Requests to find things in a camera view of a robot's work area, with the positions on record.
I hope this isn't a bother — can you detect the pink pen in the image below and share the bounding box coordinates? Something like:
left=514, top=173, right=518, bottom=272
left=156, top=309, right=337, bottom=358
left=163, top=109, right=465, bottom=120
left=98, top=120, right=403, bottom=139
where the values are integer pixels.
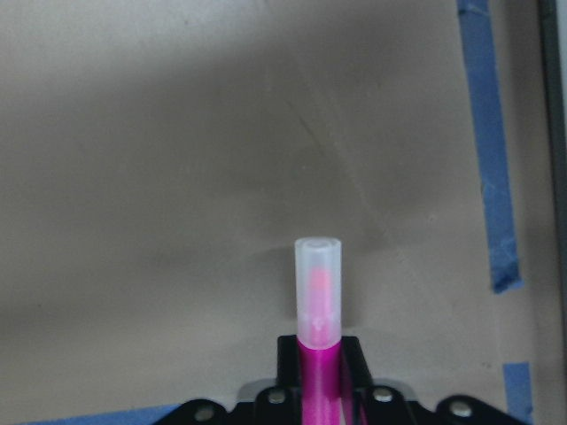
left=294, top=236, right=342, bottom=424

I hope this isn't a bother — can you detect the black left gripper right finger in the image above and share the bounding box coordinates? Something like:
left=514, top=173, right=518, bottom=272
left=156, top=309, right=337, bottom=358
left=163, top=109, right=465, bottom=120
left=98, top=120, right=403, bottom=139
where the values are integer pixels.
left=340, top=336, right=373, bottom=392

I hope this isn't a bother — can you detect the silver closed laptop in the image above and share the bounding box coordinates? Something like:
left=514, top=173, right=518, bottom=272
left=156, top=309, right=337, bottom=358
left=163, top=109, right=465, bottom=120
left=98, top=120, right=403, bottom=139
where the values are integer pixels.
left=537, top=0, right=566, bottom=251

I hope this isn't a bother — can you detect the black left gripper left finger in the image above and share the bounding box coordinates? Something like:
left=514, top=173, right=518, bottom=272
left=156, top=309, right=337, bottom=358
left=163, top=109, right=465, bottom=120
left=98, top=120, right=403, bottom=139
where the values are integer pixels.
left=276, top=335, right=302, bottom=389

